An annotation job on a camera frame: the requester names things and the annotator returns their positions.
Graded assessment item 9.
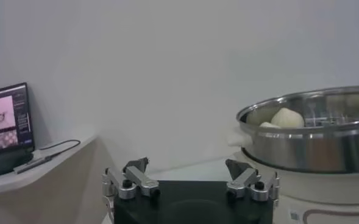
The cream electric cooking pot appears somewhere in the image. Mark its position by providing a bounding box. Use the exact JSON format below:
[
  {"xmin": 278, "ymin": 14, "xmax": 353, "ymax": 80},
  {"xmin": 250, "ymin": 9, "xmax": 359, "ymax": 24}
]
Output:
[{"xmin": 226, "ymin": 126, "xmax": 359, "ymax": 224}]

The stainless steel steamer basket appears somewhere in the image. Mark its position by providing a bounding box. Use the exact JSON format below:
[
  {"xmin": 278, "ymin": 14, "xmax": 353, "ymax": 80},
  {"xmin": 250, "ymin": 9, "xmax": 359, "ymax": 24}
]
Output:
[{"xmin": 235, "ymin": 85, "xmax": 359, "ymax": 174}]

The grey usb hub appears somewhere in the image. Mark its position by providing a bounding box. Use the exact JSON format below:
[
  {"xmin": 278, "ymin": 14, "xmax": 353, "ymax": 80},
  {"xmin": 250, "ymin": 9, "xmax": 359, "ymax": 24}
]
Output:
[{"xmin": 13, "ymin": 155, "xmax": 54, "ymax": 175}]

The black open laptop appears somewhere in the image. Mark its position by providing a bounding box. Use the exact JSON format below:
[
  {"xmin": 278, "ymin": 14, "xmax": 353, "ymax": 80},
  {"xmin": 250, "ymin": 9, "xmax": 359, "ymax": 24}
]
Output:
[{"xmin": 0, "ymin": 82, "xmax": 36, "ymax": 177}]

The white side table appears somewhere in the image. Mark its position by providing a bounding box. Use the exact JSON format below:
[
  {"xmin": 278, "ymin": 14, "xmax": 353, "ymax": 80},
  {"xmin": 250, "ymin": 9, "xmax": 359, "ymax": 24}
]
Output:
[{"xmin": 0, "ymin": 133, "xmax": 99, "ymax": 197}]

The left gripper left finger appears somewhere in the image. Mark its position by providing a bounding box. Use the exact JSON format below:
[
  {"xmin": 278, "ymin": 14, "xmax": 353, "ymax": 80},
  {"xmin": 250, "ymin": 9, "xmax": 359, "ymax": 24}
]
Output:
[{"xmin": 102, "ymin": 156, "xmax": 161, "ymax": 201}]

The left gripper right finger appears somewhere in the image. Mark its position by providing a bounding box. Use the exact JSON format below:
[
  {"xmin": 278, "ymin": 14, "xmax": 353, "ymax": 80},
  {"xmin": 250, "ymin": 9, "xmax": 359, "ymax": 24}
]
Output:
[{"xmin": 224, "ymin": 158, "xmax": 281, "ymax": 202}]

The thin black usb cable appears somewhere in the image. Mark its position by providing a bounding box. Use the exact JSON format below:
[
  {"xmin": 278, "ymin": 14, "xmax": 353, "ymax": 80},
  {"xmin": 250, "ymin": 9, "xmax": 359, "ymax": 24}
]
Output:
[{"xmin": 38, "ymin": 139, "xmax": 82, "ymax": 159}]

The black computer mouse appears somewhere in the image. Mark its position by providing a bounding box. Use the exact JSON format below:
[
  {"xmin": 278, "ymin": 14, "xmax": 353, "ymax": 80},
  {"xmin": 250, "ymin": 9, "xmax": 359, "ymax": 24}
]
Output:
[{"xmin": 0, "ymin": 151, "xmax": 34, "ymax": 177}]

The white steamed baozi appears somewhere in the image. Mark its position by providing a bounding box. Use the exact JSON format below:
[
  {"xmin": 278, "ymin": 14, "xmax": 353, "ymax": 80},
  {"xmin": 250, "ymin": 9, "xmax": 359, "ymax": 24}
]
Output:
[
  {"xmin": 271, "ymin": 107, "xmax": 305, "ymax": 128},
  {"xmin": 259, "ymin": 121, "xmax": 282, "ymax": 129}
]

